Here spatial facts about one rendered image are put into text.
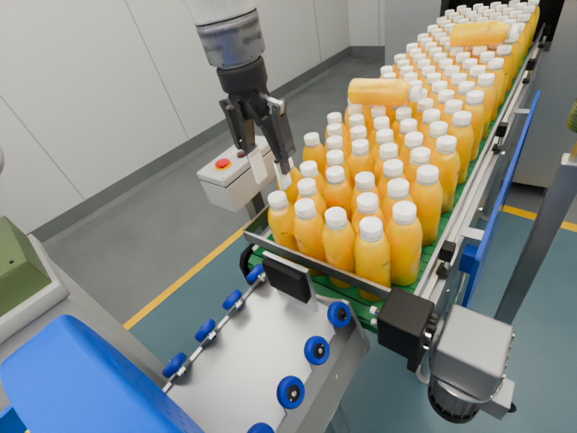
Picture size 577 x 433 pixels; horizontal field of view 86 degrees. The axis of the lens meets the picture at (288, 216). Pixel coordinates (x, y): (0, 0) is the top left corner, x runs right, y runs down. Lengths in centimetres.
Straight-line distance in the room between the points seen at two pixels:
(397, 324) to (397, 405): 102
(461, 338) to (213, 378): 46
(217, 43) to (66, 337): 39
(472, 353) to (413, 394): 89
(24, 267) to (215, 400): 51
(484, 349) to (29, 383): 65
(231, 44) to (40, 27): 270
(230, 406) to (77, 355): 31
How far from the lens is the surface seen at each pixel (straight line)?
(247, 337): 64
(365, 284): 61
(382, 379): 157
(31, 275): 90
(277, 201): 63
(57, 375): 36
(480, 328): 72
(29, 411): 36
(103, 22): 325
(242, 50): 49
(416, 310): 55
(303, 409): 58
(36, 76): 311
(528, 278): 90
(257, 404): 59
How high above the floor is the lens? 147
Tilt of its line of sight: 40 degrees down
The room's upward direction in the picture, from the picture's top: 16 degrees counter-clockwise
